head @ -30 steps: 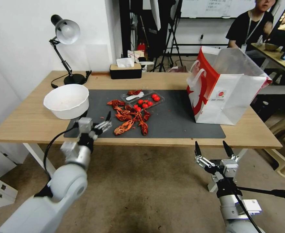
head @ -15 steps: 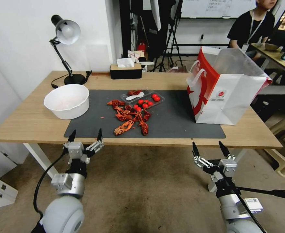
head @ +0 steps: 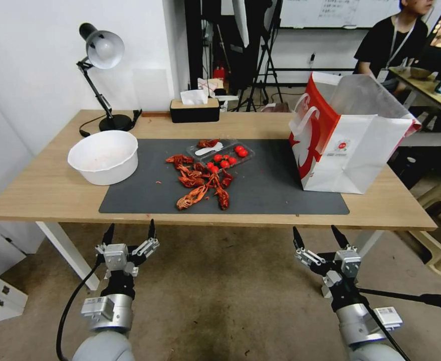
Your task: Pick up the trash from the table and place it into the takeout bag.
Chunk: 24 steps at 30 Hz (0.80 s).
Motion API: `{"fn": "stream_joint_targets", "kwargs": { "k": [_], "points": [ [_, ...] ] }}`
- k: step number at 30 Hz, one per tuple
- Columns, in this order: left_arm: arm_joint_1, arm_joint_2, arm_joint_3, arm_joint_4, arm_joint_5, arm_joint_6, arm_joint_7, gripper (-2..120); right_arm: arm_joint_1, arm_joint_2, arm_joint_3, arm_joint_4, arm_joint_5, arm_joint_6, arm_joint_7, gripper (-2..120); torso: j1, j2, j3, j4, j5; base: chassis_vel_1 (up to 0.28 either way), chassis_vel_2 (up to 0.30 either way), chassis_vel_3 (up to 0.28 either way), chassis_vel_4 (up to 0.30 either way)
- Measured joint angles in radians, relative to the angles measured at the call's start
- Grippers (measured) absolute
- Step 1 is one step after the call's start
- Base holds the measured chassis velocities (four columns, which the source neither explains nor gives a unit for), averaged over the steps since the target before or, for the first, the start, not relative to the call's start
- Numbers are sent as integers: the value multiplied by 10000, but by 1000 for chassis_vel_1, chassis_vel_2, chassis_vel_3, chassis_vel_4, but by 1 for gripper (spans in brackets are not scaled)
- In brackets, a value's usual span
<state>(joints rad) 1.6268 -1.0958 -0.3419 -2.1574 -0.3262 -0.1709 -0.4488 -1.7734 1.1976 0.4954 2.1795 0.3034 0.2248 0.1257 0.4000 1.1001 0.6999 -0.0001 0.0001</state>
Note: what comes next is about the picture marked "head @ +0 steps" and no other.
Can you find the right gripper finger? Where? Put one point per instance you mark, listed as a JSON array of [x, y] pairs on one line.
[[307, 256], [341, 237]]

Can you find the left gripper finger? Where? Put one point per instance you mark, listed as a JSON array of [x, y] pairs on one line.
[[147, 248], [109, 235]]

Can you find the red white delivery bag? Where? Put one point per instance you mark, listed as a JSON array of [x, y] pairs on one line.
[[340, 161]]

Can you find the clear disposable takeout box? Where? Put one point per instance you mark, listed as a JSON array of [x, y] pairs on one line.
[[239, 159]]

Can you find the black tissue box wooden lid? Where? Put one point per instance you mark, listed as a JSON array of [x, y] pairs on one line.
[[194, 113]]

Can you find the cardboard box red tape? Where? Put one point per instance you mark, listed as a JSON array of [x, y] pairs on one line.
[[211, 85]]

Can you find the red crayfish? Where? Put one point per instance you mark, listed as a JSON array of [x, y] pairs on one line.
[[186, 168], [226, 179], [179, 159], [207, 143], [201, 167], [190, 200], [222, 196], [190, 181]]

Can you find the black tripod leg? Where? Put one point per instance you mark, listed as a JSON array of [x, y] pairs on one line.
[[423, 299]]

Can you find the white plastic bowl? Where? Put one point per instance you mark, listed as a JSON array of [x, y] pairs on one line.
[[102, 158]]

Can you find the dark grey table mat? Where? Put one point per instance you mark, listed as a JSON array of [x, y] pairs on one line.
[[265, 188]]

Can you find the wooden table white legs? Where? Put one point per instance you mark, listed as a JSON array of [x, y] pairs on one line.
[[47, 180]]

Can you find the beige plastic stool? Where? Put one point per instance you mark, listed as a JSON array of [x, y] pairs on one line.
[[440, 233]]

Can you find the white tissue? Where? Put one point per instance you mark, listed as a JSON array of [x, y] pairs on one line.
[[194, 97]]

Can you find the wooden side desk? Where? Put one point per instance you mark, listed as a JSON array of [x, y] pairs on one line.
[[427, 92]]

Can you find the brown bowl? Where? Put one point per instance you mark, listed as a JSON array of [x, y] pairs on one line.
[[420, 73]]

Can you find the black desk lamp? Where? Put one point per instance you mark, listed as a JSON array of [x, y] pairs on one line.
[[106, 47]]

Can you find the red fire extinguisher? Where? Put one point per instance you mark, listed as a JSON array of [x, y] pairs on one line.
[[219, 72]]

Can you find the black tripod stand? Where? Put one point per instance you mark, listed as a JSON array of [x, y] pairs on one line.
[[267, 56]]

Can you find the person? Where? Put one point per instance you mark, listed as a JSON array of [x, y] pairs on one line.
[[389, 41]]

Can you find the whiteboard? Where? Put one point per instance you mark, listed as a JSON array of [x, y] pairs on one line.
[[337, 13]]

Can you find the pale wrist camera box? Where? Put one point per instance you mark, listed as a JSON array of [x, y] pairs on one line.
[[115, 256], [351, 262]]

